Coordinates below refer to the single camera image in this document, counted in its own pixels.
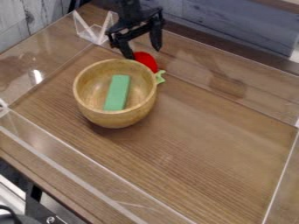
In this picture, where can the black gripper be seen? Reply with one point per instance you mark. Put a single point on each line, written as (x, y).
(133, 26)

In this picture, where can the red plush strawberry toy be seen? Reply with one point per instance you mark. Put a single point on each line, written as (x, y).
(148, 59)

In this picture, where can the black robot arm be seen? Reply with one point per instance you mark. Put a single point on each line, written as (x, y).
(129, 7)

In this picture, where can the wooden bowl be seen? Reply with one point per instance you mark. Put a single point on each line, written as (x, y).
(90, 92)

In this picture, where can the green rectangular block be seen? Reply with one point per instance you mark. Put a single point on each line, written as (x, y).
(118, 93)

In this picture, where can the clear acrylic table guard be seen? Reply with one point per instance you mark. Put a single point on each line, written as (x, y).
(213, 158)

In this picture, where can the clear acrylic corner bracket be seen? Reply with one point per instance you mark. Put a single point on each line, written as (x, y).
(94, 33)

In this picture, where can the black metal table bracket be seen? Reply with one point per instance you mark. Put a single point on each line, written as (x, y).
(45, 208)

